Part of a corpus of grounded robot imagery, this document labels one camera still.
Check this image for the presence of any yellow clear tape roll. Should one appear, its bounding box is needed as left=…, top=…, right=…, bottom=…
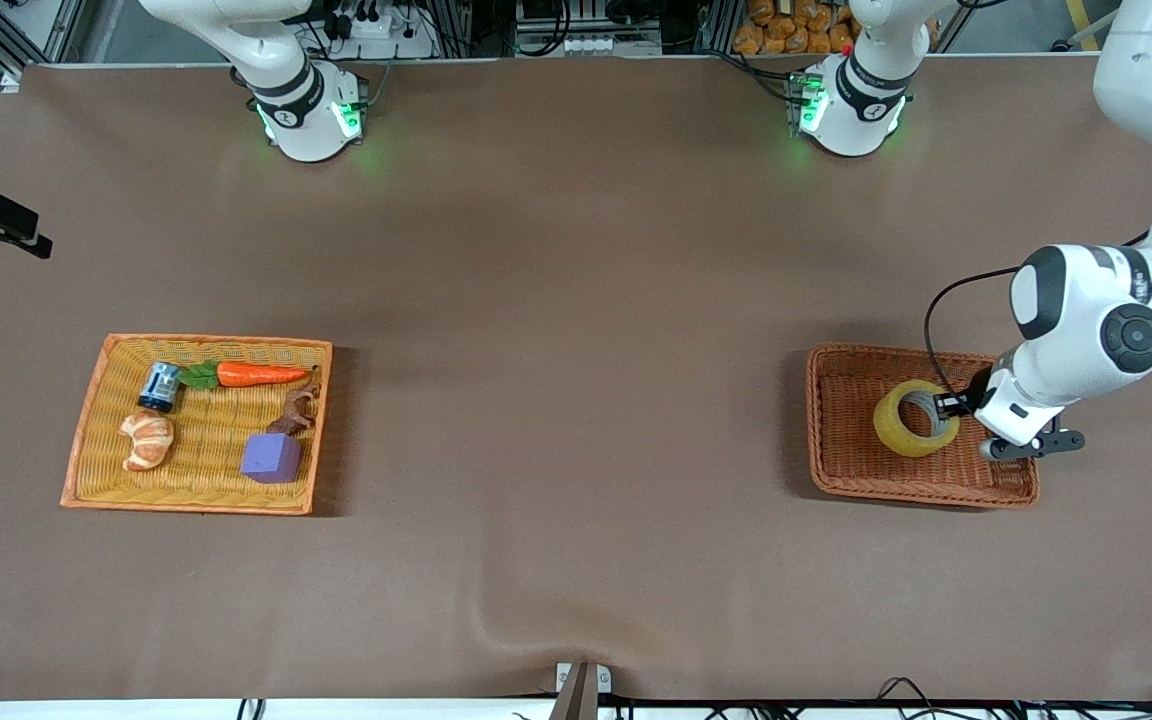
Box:
left=873, top=379, right=961, bottom=458

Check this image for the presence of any brown wicker basket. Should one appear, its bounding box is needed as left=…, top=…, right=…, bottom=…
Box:
left=804, top=343, right=1040, bottom=510

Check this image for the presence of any small blue can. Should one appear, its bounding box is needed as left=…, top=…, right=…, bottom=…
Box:
left=138, top=360, right=183, bottom=412

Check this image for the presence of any peeled toy tangerine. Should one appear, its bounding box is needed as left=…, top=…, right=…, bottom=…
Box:
left=118, top=410, right=177, bottom=472

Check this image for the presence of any orange wicker tray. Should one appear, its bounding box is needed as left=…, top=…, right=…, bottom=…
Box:
left=59, top=332, right=334, bottom=518

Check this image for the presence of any orange toy carrot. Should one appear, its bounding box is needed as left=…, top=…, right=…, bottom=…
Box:
left=179, top=360, right=313, bottom=392

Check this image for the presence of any purple cube block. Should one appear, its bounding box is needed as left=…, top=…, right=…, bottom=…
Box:
left=239, top=433, right=302, bottom=486

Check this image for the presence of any brown table cover sheet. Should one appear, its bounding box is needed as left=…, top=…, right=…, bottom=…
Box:
left=0, top=55, right=1152, bottom=703

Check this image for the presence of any orange packaged snacks pile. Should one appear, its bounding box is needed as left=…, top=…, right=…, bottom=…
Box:
left=733, top=0, right=862, bottom=57

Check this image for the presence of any aluminium frame post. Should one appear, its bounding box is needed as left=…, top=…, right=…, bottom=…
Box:
left=0, top=0, right=89, bottom=83

